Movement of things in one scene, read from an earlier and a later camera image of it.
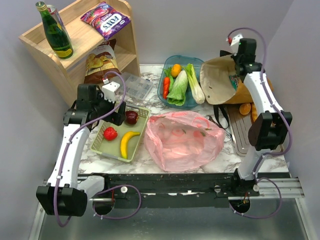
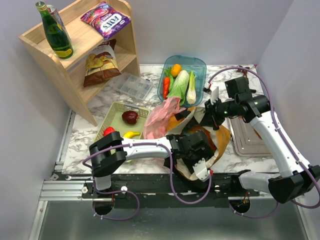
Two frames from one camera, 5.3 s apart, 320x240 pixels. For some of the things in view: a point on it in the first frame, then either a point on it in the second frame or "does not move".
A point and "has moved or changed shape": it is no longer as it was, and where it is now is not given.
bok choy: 196,91 has moved or changed shape
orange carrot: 166,87 does not move
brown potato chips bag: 100,61 does not move
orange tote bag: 221,83 → 188,120
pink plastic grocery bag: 183,139 has moved or changed shape
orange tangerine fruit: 175,70 does not move
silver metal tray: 239,125 does not move
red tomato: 110,133 does not move
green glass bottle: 58,40 does not move
